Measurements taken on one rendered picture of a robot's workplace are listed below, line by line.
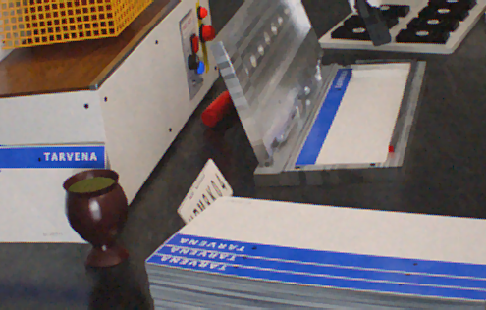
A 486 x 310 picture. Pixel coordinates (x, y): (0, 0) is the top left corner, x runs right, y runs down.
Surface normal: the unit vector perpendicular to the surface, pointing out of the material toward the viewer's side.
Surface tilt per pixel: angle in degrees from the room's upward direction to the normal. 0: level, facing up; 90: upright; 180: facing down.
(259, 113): 75
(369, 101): 0
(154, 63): 90
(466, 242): 0
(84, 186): 0
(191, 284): 90
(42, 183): 69
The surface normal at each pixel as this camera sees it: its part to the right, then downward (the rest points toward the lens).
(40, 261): -0.14, -0.92
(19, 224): -0.23, -0.07
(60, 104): -0.22, 0.40
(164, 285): -0.48, 0.39
